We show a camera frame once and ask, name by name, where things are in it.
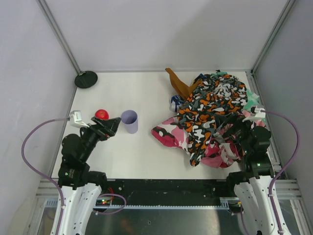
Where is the orange camouflage cloth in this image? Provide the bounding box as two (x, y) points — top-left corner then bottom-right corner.
(177, 72), (248, 166)

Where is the brown cloth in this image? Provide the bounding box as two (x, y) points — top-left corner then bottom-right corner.
(165, 68), (202, 100)

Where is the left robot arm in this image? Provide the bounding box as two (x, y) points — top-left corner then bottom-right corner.
(51, 111), (121, 235)

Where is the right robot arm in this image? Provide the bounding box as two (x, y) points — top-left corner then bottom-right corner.
(216, 113), (290, 235)

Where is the pink camouflage cloth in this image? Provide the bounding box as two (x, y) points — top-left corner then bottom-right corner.
(151, 112), (271, 168)

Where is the mint green cloth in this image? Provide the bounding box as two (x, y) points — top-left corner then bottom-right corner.
(211, 70), (259, 111)

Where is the blue white patterned cloth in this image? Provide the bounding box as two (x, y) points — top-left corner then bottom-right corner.
(169, 94), (185, 113)

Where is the lavender plastic cup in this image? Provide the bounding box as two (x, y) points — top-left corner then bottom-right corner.
(121, 110), (138, 134)

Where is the red apple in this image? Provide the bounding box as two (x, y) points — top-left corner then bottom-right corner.
(94, 109), (110, 120)

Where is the black round disc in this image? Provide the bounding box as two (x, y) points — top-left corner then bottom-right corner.
(74, 70), (98, 89)

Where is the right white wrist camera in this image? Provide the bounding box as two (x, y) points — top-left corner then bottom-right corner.
(243, 106), (266, 122)

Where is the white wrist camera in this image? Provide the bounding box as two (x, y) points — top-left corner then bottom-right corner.
(243, 106), (266, 122)
(68, 110), (89, 128)

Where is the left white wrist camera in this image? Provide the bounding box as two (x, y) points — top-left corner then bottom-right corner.
(68, 110), (89, 128)

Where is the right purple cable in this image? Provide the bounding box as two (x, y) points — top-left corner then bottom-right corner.
(239, 110), (300, 235)

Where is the purple cable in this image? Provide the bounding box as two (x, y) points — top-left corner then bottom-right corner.
(21, 117), (127, 235)
(239, 110), (300, 235)

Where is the slotted cable duct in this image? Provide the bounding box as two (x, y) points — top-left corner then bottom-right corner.
(45, 197), (242, 209)

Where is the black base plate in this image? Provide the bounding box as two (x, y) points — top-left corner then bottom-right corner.
(108, 179), (238, 209)

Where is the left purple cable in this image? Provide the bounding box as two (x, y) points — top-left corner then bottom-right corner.
(21, 117), (127, 235)

